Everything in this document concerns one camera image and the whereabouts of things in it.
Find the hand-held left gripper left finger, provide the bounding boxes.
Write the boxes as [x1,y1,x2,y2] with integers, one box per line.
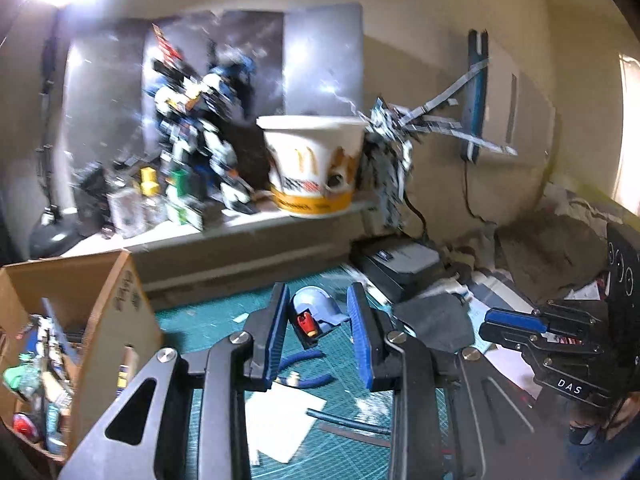
[57,282,291,480]

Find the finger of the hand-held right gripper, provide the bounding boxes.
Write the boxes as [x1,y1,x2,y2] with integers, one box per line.
[478,322,608,377]
[482,300,608,342]

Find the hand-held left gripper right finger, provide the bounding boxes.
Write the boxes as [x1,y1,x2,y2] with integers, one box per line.
[346,282,566,480]

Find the blue grey helmet part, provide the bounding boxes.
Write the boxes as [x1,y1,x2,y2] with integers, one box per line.
[290,286,351,351]

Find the brown cardboard box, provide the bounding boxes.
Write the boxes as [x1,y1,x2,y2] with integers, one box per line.
[0,249,163,463]

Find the green cutting mat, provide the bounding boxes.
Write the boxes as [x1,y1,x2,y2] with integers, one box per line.
[152,270,501,480]

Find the grey cloth pile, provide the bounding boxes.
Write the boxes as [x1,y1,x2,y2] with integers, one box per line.
[450,185,640,306]

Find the black grey device box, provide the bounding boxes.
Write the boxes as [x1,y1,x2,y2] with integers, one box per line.
[350,237,446,301]

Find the white paper sheet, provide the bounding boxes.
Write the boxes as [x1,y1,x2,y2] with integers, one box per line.
[245,385,326,466]

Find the white desk shelf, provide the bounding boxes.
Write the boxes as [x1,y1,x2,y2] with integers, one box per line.
[60,195,391,291]

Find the white winged robot model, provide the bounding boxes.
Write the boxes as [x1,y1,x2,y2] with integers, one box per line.
[357,57,518,231]

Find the white yellow paper bucket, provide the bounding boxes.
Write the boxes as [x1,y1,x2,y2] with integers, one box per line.
[256,114,366,220]

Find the clear glass bottle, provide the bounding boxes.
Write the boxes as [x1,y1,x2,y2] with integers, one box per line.
[110,185,146,238]

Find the blue white robot model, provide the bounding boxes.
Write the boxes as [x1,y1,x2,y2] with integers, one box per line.
[145,25,261,216]

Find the dark grey robot model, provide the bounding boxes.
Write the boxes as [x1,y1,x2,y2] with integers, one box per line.
[75,162,113,238]

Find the black desk lamp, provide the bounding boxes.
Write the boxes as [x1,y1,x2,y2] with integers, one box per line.
[27,10,83,261]

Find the green plastic toy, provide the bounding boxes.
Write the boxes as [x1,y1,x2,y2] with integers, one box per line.
[2,352,41,391]

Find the blue handled pliers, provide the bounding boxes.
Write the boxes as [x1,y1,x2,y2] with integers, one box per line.
[272,350,336,391]

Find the blue cable piece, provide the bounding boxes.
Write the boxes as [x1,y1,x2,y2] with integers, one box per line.
[306,407,391,436]

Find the blue black wall bar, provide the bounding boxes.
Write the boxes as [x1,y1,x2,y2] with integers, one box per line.
[460,29,490,163]

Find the dark lightning wall poster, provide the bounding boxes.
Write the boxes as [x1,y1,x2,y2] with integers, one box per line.
[65,2,363,196]

